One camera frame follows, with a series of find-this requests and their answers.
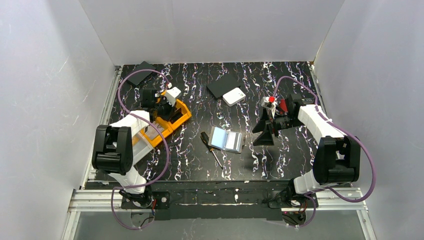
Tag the silver striped credit card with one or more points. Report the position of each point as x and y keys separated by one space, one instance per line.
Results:
x=233 y=141

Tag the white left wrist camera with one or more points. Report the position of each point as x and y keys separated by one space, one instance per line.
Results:
x=172 y=95

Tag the yellow plastic bin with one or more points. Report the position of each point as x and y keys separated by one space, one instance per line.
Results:
x=183 y=115

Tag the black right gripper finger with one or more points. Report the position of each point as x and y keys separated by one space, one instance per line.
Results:
x=266 y=138
x=261 y=124

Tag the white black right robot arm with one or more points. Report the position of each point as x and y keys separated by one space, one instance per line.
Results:
x=337 y=159

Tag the aluminium front rail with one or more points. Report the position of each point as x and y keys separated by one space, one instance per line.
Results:
x=103 y=201

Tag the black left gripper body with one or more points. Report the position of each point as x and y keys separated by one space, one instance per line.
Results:
x=165 y=108

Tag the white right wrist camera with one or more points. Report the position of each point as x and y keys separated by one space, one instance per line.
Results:
x=269 y=104

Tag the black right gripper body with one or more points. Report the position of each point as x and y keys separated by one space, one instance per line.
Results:
x=271 y=122

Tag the white plastic bin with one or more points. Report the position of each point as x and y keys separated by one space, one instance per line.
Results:
x=141 y=147

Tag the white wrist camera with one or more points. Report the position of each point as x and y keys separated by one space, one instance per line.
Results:
x=269 y=104
x=172 y=95

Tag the black flat pad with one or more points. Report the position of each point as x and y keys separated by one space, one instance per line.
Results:
x=139 y=77

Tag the black flat box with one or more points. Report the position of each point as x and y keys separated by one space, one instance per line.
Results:
x=223 y=85

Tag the white rectangular box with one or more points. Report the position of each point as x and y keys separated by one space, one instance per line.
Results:
x=234 y=96

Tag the red leather card holder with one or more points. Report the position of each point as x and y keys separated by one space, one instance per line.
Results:
x=283 y=107

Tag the grey card in bin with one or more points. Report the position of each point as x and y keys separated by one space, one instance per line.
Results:
x=151 y=133

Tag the yellow black screwdriver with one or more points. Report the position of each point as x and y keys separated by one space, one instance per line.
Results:
x=205 y=139

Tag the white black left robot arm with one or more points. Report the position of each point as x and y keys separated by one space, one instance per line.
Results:
x=120 y=145

